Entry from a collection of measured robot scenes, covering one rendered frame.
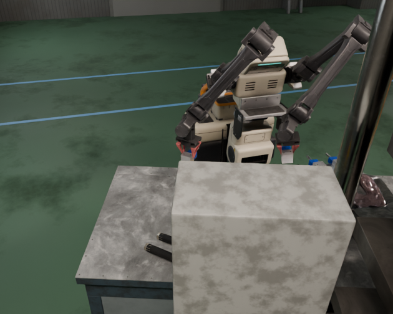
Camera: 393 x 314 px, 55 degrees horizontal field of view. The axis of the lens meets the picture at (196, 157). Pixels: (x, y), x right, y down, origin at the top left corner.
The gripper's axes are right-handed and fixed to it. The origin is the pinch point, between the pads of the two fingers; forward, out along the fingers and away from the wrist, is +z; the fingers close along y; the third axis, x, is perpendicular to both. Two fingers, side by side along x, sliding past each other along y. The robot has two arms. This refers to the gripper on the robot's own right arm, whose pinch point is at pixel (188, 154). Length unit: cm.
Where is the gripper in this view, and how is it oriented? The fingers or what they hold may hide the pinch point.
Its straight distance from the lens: 172.4
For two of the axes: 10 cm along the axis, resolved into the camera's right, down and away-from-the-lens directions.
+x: 4.3, -4.8, 7.6
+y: 9.0, 2.4, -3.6
